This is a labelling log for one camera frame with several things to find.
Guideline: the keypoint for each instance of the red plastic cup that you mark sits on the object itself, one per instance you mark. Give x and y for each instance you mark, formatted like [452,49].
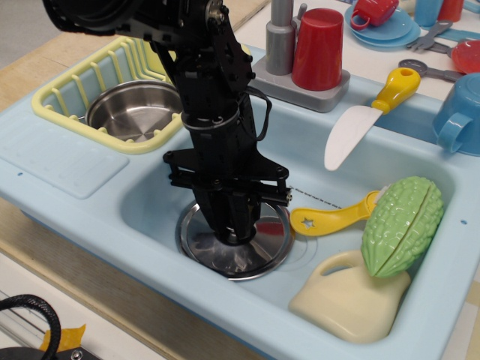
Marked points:
[318,54]

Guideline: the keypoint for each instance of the red cup top right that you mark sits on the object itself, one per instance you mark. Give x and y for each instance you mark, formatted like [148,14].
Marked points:
[451,10]

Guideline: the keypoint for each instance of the grey toy faucet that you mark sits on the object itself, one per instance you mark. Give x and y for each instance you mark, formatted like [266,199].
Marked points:
[274,70]

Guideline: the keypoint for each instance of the red plastic mug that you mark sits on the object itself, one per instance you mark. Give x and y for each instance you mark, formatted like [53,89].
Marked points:
[372,13]

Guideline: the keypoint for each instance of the yellow tape piece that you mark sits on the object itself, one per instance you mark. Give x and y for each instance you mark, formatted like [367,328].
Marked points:
[70,339]

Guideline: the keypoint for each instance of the round steel pot lid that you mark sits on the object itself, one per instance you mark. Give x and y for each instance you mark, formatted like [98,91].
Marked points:
[238,261]

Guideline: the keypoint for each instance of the green toy bitter gourd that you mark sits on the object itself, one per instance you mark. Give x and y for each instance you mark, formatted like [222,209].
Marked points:
[401,226]

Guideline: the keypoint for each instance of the stacked blue plastic plates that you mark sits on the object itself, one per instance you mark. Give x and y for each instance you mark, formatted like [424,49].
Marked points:
[398,31]

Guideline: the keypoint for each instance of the grey toy fork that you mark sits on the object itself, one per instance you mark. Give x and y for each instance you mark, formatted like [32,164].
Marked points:
[427,42]

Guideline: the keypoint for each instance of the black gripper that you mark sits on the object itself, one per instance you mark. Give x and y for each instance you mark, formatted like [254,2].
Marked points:
[227,153]

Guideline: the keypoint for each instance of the steel pot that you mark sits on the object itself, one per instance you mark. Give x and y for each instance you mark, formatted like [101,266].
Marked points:
[136,110]

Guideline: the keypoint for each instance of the toy knife yellow handle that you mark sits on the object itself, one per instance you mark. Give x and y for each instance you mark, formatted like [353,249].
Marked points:
[401,84]

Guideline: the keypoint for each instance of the blue plastic mug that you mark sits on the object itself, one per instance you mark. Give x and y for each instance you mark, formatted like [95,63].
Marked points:
[456,125]

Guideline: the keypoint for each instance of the blue plastic cup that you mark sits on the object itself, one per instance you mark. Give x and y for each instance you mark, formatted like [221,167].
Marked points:
[427,11]

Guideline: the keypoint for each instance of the cream toy detergent bottle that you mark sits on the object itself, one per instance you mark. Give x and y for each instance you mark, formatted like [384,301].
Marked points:
[343,299]

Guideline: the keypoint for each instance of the yellow toy dish brush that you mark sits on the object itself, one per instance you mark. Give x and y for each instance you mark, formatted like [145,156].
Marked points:
[314,222]

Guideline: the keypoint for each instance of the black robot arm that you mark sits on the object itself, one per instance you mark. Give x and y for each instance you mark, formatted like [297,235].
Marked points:
[196,45]

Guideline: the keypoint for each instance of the grey toy spoon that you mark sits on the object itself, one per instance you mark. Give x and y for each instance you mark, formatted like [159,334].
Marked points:
[425,71]

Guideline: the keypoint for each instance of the light blue toy sink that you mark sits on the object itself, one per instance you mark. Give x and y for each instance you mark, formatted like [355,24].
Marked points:
[123,209]

